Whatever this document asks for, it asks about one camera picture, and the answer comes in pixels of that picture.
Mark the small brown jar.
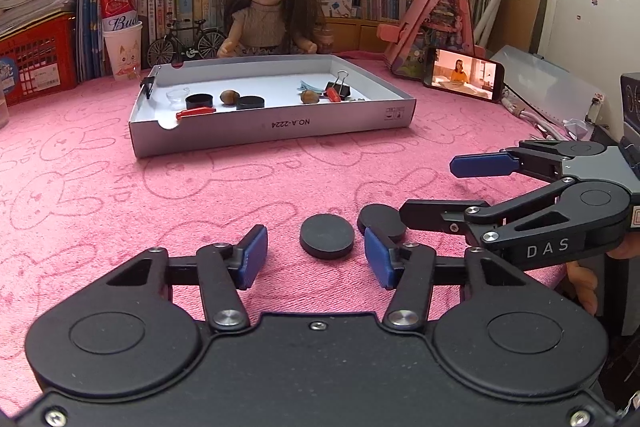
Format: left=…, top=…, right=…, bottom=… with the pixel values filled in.
left=314, top=26, right=334, bottom=54

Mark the red plastic basket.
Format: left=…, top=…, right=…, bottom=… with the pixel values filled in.
left=1, top=13, right=77, bottom=106

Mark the white cable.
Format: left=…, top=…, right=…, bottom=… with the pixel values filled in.
left=499, top=89, right=572, bottom=143

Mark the red beer can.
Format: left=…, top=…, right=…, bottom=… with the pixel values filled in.
left=100, top=0, right=138, bottom=31

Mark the pink triangular dollhouse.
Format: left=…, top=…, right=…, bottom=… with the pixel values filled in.
left=376, top=0, right=485, bottom=81

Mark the dark brown wooden nut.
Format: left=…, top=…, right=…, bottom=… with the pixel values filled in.
left=300, top=90, right=320, bottom=104

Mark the black binder clip on tray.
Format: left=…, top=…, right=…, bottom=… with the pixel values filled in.
left=140, top=76, right=155, bottom=100

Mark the black miniature bicycle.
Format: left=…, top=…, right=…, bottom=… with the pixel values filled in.
left=146, top=20, right=226, bottom=67

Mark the black round disc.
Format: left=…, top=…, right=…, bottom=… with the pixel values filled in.
left=357, top=204, right=407, bottom=243
left=236, top=95, right=265, bottom=110

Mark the large black binder clip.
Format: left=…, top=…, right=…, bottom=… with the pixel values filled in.
left=324, top=70, right=350, bottom=102

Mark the clear plastic dome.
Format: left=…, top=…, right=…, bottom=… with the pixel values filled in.
left=166, top=88, right=190, bottom=107

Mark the light blue hair clip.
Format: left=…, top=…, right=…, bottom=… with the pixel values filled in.
left=298, top=81, right=324, bottom=94

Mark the smartphone playing video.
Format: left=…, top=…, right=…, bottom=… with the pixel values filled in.
left=423, top=48, right=504, bottom=103

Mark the black round cap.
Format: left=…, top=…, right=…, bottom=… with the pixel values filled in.
left=186, top=93, right=213, bottom=109

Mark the white cardboard box tray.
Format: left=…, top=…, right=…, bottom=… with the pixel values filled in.
left=129, top=54, right=416, bottom=159

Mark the black round puck lid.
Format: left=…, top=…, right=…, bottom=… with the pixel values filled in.
left=299, top=213, right=355, bottom=260

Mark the brown-haired doll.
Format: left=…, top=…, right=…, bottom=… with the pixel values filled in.
left=217, top=0, right=324, bottom=58

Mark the pink rabbit towel mat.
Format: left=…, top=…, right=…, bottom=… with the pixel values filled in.
left=0, top=51, right=601, bottom=415

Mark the white cat paper cup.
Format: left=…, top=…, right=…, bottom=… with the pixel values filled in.
left=103, top=22, right=143, bottom=80

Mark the person right hand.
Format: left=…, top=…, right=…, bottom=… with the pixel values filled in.
left=564, top=233, right=640, bottom=317

